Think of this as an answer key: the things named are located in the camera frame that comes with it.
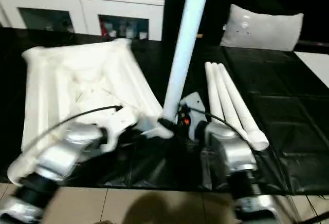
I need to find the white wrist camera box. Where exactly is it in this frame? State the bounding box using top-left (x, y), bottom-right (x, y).
top-left (179, 91), bottom-right (207, 137)
top-left (100, 108), bottom-right (139, 140)

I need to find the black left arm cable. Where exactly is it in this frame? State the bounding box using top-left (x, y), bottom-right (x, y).
top-left (21, 105), bottom-right (124, 153)

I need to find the grey pillow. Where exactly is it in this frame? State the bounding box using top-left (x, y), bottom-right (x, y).
top-left (220, 4), bottom-right (304, 51)

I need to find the black stand leg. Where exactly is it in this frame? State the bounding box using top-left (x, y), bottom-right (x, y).
top-left (303, 211), bottom-right (329, 224)

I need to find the white plastic table top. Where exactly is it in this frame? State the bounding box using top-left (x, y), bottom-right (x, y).
top-left (8, 39), bottom-right (175, 183)

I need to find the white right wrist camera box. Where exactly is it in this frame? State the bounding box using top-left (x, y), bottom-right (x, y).
top-left (179, 91), bottom-right (207, 137)

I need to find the black work mat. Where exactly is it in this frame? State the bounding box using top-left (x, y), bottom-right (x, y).
top-left (0, 26), bottom-right (329, 195)

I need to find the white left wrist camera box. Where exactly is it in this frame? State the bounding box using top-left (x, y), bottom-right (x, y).
top-left (100, 108), bottom-right (139, 140)

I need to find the white flat panel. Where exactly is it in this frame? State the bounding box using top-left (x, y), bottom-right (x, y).
top-left (296, 52), bottom-right (329, 88)

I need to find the white plastic table leg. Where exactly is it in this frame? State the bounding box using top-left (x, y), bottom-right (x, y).
top-left (211, 63), bottom-right (248, 137)
top-left (157, 0), bottom-right (212, 132)
top-left (205, 62), bottom-right (227, 119)
top-left (218, 63), bottom-right (269, 151)

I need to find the white cabinet with glass doors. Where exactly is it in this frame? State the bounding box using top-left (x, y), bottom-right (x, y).
top-left (0, 0), bottom-right (166, 41)

